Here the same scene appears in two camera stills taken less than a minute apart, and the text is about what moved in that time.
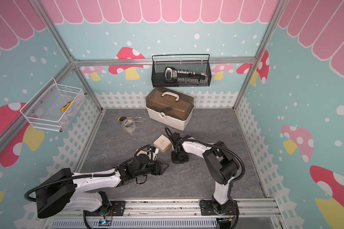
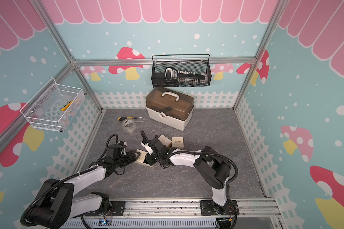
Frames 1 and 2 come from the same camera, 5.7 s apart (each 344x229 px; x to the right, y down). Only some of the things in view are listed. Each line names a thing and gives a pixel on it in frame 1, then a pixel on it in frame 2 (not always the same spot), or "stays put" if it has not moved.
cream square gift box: [162, 143] stays put
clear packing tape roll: [128, 125] stays put
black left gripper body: [153, 169] -> [126, 159]
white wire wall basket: [56, 109] stays put
